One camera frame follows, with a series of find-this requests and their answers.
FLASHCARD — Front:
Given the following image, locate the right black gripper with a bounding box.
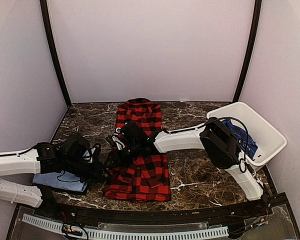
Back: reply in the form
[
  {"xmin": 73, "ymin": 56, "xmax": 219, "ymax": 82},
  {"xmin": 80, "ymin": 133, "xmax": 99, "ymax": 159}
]
[{"xmin": 103, "ymin": 140, "xmax": 141, "ymax": 168}]

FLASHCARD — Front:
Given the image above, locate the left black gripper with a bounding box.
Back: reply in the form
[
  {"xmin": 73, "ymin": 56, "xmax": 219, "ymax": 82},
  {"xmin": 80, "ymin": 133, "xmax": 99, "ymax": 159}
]
[{"xmin": 63, "ymin": 156, "xmax": 113, "ymax": 185}]

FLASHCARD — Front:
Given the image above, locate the red black plaid shirt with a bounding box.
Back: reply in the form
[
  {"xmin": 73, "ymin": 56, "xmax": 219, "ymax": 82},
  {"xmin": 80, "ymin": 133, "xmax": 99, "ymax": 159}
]
[{"xmin": 104, "ymin": 98, "xmax": 171, "ymax": 202}]

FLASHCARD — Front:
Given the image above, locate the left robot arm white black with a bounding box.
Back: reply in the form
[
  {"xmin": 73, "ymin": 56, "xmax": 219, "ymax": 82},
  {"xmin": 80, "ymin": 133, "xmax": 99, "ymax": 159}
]
[{"xmin": 0, "ymin": 135, "xmax": 110, "ymax": 218}]

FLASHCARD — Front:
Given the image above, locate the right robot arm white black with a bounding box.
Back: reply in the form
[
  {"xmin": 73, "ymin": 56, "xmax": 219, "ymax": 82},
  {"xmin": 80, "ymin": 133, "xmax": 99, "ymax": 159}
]
[{"xmin": 105, "ymin": 117, "xmax": 265, "ymax": 217}]

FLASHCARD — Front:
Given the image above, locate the folded light blue shirt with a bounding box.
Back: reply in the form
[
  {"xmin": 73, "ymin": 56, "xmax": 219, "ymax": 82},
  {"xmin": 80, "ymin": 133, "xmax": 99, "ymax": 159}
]
[{"xmin": 32, "ymin": 171, "xmax": 88, "ymax": 193}]

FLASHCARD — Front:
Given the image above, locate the left clear acrylic plate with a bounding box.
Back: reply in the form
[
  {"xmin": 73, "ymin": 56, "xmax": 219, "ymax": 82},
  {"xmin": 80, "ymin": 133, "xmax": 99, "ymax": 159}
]
[{"xmin": 4, "ymin": 205, "xmax": 65, "ymax": 240}]

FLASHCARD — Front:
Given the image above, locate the clear acrylic plate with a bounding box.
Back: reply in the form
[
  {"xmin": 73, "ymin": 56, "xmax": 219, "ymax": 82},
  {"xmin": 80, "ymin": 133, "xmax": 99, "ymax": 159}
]
[
  {"xmin": 4, "ymin": 205, "xmax": 65, "ymax": 240},
  {"xmin": 240, "ymin": 204, "xmax": 300, "ymax": 240}
]

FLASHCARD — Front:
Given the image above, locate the blue shirt in bin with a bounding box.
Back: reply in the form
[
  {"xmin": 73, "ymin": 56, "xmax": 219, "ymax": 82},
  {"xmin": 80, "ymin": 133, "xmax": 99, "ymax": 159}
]
[{"xmin": 222, "ymin": 119, "xmax": 258, "ymax": 160}]

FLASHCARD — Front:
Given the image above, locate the white plastic bin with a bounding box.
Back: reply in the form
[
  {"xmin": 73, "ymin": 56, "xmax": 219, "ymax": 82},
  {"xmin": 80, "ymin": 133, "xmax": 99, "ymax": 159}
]
[{"xmin": 206, "ymin": 102, "xmax": 287, "ymax": 171}]

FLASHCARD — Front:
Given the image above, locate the right clear acrylic plate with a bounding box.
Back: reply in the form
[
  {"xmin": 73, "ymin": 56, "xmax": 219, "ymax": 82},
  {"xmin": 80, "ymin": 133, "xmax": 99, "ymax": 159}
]
[{"xmin": 240, "ymin": 204, "xmax": 300, "ymax": 240}]

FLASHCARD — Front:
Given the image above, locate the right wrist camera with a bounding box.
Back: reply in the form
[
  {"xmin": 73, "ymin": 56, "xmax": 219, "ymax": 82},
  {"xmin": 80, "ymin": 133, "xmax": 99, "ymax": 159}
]
[{"xmin": 106, "ymin": 135, "xmax": 126, "ymax": 150}]

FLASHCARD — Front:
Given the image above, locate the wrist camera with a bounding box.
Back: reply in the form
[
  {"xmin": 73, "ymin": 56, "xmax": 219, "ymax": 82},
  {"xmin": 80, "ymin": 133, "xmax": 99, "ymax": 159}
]
[
  {"xmin": 106, "ymin": 135, "xmax": 126, "ymax": 150},
  {"xmin": 84, "ymin": 143, "xmax": 101, "ymax": 163}
]

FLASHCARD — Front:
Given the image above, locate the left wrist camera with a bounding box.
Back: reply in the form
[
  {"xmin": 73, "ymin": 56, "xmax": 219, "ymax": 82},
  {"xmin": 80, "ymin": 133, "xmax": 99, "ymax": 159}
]
[{"xmin": 84, "ymin": 143, "xmax": 101, "ymax": 163}]

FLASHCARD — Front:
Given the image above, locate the white slotted cable duct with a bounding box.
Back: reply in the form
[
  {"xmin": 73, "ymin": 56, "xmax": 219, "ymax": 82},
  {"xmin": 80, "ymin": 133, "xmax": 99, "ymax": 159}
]
[{"xmin": 22, "ymin": 213, "xmax": 229, "ymax": 240}]

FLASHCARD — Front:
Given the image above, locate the black curved front rail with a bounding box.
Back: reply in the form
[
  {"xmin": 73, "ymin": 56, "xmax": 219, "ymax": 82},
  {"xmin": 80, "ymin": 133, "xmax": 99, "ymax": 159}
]
[{"xmin": 10, "ymin": 193, "xmax": 296, "ymax": 228}]

